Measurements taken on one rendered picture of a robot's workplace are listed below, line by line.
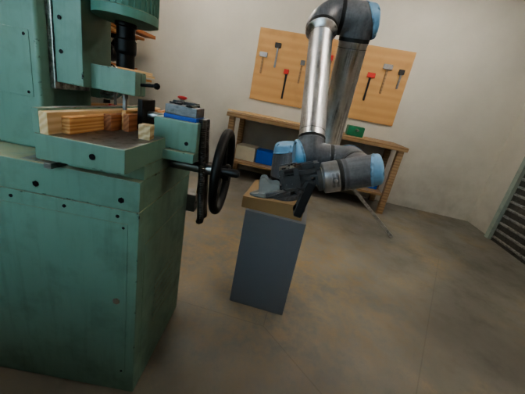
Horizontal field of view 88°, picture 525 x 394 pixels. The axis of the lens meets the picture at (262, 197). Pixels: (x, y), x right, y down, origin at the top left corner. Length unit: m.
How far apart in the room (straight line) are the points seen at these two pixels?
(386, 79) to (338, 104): 2.92
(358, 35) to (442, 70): 3.20
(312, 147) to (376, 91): 3.29
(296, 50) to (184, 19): 1.62
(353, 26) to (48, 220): 1.18
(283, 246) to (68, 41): 1.11
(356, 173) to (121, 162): 0.58
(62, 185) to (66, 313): 0.44
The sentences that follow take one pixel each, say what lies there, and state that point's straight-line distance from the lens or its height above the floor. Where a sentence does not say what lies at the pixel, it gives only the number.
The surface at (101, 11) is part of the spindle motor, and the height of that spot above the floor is 1.20.
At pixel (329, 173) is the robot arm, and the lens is 0.76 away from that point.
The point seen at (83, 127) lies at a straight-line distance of 0.84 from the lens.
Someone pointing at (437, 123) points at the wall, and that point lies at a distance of 4.36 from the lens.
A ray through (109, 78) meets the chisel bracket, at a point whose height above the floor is 1.04.
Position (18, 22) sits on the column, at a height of 1.13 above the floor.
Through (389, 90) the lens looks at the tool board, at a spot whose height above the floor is 1.48.
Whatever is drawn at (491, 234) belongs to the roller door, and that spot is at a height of 0.07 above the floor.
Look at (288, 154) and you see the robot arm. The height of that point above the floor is 0.85.
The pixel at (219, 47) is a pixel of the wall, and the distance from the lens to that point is 4.37.
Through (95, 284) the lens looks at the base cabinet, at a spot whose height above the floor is 0.44.
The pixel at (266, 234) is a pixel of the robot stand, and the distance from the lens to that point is 1.36.
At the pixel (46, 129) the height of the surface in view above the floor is 0.91.
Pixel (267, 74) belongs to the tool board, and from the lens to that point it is 4.13.
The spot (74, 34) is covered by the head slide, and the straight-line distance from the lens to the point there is 1.01.
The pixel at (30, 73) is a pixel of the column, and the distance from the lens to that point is 1.04.
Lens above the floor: 1.06
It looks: 19 degrees down
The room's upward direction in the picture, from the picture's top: 11 degrees clockwise
